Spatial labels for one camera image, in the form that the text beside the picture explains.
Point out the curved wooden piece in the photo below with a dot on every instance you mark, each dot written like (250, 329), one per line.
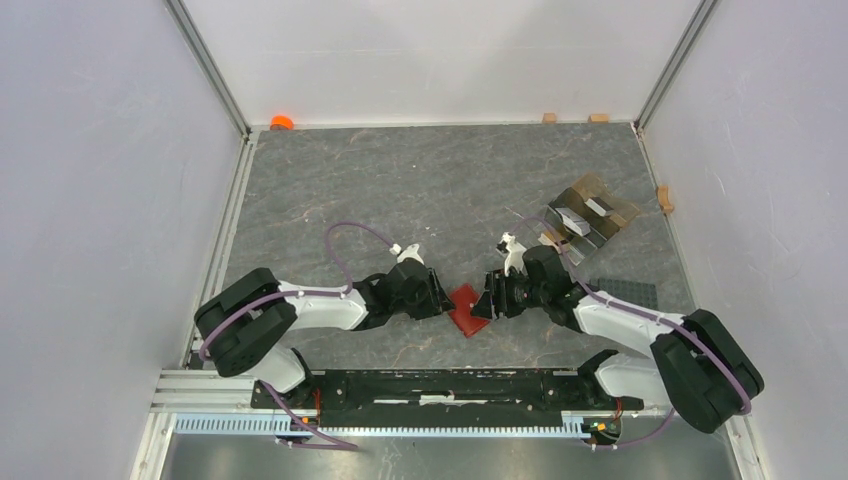
(664, 199)

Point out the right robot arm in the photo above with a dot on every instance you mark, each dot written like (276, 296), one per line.
(689, 362)

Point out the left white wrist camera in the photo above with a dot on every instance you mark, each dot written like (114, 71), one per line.
(405, 253)

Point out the orange round cap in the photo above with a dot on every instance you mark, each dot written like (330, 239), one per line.
(281, 122)

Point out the grey studded baseplate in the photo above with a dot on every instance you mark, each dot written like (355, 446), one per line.
(637, 293)

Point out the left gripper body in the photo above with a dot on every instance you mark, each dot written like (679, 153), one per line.
(421, 305)

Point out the gold card stack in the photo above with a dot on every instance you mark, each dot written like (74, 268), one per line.
(553, 239)

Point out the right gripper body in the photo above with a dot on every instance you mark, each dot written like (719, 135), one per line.
(517, 294)

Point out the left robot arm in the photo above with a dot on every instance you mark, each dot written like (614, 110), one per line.
(242, 327)

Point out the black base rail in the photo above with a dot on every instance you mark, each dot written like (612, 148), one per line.
(534, 397)

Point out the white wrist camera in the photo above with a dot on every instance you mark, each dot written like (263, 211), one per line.
(405, 253)
(512, 251)

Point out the black top card stack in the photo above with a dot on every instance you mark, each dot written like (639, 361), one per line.
(599, 206)

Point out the tiered acrylic card stand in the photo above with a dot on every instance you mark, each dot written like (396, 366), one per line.
(603, 229)

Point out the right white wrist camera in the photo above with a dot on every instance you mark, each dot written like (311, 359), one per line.
(512, 251)

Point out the white card stack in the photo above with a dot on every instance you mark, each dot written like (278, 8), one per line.
(573, 222)

